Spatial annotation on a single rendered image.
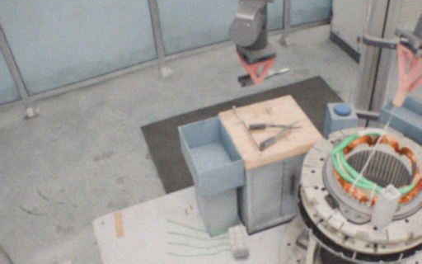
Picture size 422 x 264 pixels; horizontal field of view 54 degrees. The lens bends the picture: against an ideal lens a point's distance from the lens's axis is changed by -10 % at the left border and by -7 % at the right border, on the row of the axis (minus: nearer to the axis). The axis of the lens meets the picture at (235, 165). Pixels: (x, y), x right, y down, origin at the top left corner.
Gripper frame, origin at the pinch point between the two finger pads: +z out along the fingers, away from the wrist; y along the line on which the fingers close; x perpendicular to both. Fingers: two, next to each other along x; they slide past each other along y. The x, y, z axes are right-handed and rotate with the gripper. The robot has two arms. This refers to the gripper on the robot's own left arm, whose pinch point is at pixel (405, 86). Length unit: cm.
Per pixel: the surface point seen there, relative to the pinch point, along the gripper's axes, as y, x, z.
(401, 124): 25.8, 20.1, 17.6
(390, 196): -0.2, -8.7, 17.9
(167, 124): 14, 178, 115
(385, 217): 0.0, -9.9, 21.9
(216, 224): -14, 25, 55
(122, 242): -37, 32, 69
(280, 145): -6.3, 21.8, 27.9
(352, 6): 135, 209, 22
